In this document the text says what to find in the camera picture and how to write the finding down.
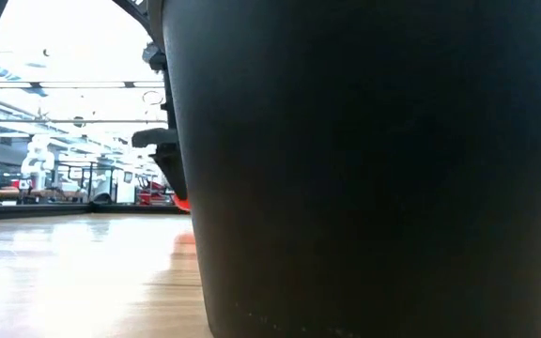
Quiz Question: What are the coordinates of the white robot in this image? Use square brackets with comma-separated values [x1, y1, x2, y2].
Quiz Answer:
[20, 133, 56, 192]

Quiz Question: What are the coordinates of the black plant pot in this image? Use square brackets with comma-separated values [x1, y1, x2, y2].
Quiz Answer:
[160, 0, 541, 338]

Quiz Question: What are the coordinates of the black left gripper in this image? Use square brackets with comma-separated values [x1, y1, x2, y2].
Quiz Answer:
[131, 127, 190, 202]

